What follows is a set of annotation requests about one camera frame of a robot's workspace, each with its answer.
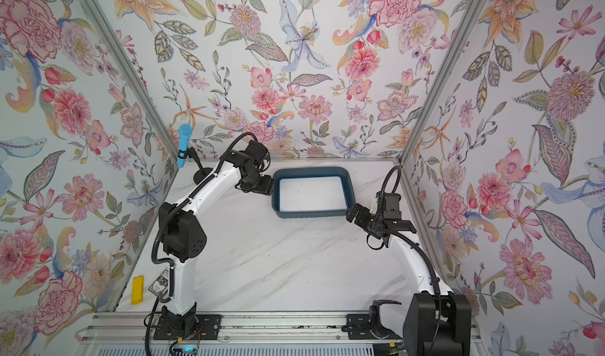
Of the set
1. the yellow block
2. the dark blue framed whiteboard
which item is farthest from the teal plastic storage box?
the yellow block

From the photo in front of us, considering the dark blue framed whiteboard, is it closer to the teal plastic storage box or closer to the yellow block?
the teal plastic storage box

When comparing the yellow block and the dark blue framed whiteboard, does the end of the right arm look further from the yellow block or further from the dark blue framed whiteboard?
the yellow block

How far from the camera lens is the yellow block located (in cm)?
80

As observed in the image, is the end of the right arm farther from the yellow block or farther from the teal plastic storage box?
the yellow block
